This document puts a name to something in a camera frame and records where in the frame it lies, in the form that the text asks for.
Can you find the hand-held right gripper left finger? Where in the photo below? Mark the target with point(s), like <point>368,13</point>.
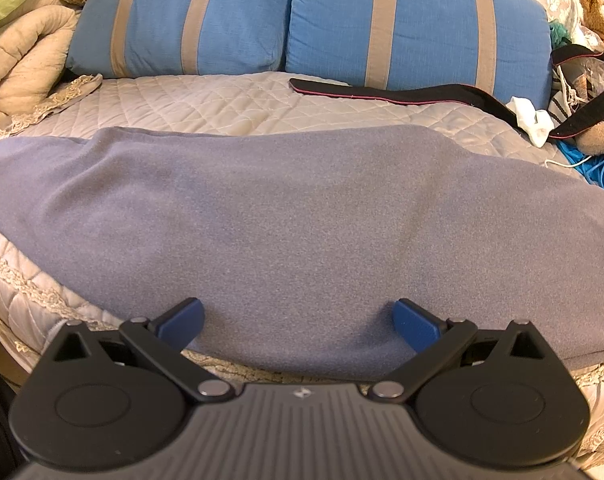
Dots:
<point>182,322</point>

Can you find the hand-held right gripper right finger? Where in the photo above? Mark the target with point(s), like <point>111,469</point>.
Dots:
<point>416,325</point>

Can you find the blue-grey fleece pants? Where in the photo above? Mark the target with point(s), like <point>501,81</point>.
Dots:
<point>292,220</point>

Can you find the grey quilted lace-trimmed bedspread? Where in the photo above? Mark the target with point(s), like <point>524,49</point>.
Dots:
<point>192,105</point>

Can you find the white sock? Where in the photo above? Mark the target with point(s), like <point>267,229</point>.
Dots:
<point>529,120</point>

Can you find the grey striped cloth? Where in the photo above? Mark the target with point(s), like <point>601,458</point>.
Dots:
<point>562,100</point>

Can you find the beige quilted comforter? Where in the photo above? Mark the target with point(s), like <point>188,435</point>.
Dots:
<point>22,70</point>

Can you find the blue pillow with grey stripes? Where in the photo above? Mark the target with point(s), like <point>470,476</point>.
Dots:
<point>162,15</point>
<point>432,20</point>

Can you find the teal cloth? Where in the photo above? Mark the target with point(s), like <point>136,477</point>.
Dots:
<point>561,32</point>

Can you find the brown teddy bear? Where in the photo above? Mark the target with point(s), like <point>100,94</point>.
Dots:
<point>602,15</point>

